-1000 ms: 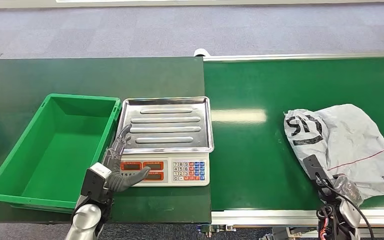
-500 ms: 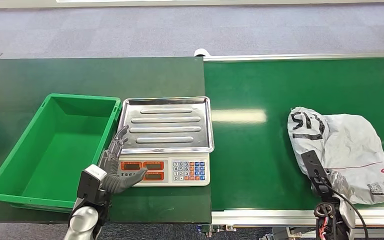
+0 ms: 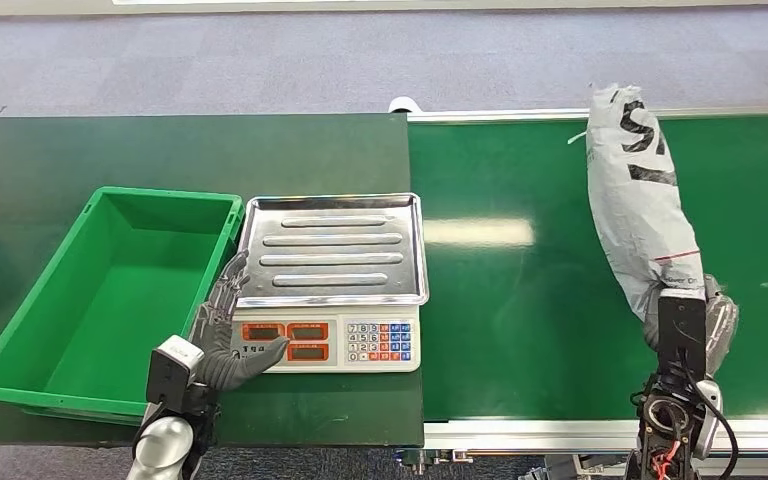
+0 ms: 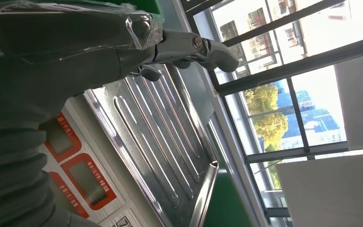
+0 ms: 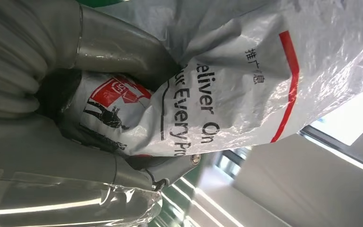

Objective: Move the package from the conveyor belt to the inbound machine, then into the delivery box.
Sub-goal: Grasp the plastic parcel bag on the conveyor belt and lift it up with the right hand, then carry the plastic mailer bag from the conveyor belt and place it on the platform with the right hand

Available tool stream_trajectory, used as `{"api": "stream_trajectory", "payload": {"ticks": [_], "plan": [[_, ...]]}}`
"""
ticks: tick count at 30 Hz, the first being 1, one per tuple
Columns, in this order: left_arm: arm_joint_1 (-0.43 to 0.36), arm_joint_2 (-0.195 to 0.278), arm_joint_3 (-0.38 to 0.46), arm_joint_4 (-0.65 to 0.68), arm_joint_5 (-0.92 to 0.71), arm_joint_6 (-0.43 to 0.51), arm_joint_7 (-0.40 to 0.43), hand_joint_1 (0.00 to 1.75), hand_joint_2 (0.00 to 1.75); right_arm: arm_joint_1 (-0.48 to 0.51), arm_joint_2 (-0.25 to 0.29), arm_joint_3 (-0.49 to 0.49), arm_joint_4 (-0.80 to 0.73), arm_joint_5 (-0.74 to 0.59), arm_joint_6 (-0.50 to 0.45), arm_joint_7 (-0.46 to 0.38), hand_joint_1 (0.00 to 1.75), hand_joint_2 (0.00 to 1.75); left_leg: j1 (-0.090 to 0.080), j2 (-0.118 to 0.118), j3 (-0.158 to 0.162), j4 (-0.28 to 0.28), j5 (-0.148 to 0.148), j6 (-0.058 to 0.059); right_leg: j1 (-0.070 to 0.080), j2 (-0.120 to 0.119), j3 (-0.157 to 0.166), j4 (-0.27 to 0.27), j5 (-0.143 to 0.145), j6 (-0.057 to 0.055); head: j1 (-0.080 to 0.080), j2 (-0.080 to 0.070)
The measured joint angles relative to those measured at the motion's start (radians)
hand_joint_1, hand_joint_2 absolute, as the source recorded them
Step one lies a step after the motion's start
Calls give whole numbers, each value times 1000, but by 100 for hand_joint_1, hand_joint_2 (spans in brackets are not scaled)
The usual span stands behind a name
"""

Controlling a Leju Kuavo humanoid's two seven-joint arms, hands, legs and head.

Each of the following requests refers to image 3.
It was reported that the green conveyor belt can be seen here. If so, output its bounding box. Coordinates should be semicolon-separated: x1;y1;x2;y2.
388;95;768;480

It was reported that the white electronic scale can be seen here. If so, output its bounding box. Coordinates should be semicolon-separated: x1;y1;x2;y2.
229;192;431;375

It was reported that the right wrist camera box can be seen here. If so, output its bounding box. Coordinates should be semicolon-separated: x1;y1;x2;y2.
656;288;709;387

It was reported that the green plastic crate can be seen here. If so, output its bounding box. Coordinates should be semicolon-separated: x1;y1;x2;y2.
21;405;145;427
0;186;245;419

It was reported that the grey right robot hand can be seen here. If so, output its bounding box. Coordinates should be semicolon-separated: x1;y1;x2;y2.
642;273;740;380

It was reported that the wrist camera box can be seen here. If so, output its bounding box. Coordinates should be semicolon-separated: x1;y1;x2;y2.
656;288;709;387
145;334;206;417

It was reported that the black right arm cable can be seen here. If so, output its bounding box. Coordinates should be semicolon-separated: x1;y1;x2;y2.
680;357;740;480

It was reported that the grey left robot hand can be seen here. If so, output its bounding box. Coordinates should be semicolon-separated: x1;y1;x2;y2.
188;250;291;392

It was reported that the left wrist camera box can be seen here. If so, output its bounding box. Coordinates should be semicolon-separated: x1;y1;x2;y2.
145;334;206;417

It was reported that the grey courier bag package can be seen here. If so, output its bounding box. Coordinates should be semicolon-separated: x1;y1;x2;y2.
585;83;707;325

